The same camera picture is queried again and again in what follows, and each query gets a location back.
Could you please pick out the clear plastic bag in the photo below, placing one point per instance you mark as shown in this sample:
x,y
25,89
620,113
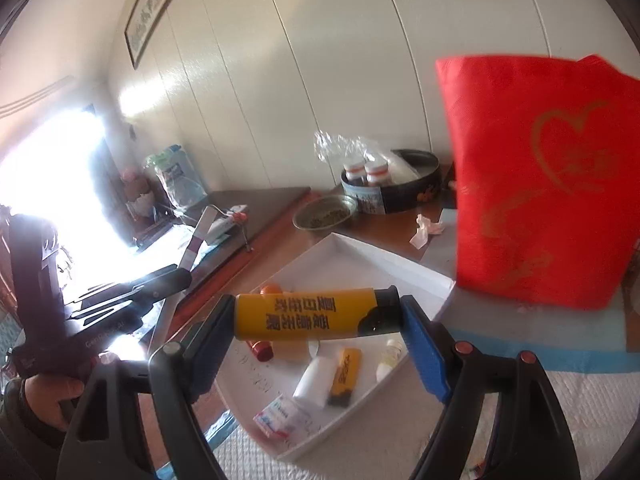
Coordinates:
x,y
335,145

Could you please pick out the shallow metal bowl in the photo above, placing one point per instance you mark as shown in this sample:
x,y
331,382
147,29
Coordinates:
x,y
325,215

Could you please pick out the small clear bottle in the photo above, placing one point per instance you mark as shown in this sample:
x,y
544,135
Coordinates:
x,y
390,360

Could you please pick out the small bottle white cap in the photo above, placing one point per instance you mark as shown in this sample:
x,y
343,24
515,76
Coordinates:
x,y
377,174
355,172

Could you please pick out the round black tin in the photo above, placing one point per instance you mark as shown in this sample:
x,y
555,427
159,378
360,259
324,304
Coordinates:
x,y
405,195

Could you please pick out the small orange item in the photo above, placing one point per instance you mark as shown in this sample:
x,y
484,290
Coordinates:
x,y
270,289

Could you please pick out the clear water jug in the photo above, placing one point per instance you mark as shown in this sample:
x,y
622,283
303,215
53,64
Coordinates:
x,y
177,180

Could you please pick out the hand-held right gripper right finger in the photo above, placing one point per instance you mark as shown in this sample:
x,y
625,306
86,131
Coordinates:
x,y
425,350

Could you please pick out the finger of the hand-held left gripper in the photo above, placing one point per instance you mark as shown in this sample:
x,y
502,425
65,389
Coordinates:
x,y
100,312
165,285

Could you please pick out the white shallow tray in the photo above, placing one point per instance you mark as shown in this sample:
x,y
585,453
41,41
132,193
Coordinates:
x,y
350,270

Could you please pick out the crumpled tissue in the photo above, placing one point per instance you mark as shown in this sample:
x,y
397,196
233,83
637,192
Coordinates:
x,y
425,230

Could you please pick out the small red capped item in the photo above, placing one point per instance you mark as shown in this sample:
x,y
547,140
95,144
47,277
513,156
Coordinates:
x,y
260,350

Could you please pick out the white rounded container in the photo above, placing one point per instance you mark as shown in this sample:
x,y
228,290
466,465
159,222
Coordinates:
x,y
315,380

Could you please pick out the large yellow tube black cap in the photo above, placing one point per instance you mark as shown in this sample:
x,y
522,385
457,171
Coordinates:
x,y
300,315

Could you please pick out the small yellow tube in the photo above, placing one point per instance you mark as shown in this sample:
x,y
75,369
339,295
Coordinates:
x,y
345,375

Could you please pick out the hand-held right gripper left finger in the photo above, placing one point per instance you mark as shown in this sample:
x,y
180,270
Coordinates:
x,y
207,350

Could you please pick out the framed wall picture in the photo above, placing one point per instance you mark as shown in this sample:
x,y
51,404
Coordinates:
x,y
150,15

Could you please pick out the person's left forearm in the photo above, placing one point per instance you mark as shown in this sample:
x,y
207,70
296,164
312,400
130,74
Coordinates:
x,y
17,430

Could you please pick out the person's left hand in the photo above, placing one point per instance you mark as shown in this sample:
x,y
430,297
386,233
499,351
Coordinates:
x,y
45,395

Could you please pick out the white quilted pad blue edge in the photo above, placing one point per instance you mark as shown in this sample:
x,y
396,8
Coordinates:
x,y
590,410

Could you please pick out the red fabric bag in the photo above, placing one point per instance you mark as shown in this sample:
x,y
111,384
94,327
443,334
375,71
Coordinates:
x,y
525,185

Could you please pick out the white medicine box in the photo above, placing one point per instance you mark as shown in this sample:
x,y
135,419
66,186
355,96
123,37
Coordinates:
x,y
277,415

